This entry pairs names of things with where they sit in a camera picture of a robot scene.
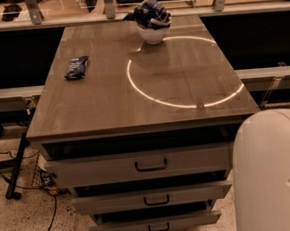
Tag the top grey drawer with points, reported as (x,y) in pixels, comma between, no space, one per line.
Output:
(128,167)

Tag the middle grey drawer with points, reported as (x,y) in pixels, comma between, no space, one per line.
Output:
(151,198)

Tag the wire basket with snack bags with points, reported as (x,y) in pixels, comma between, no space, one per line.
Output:
(42,179)

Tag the bottom grey drawer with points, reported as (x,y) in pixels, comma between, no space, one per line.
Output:
(203,217)

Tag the large blue chip bag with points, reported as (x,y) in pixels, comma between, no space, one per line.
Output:
(150,14)

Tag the white bowl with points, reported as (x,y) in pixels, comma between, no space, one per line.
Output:
(152,36)

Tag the grey drawer cabinet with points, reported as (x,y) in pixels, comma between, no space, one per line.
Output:
(138,97)

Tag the grey drawer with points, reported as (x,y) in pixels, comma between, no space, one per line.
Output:
(151,198)
(128,167)
(203,217)

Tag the black stand leg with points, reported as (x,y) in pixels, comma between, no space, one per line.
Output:
(11,192)

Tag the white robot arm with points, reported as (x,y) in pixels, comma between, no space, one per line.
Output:
(261,172)

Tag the small dark blue snack bag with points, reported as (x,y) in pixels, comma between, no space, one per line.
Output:
(76,68)

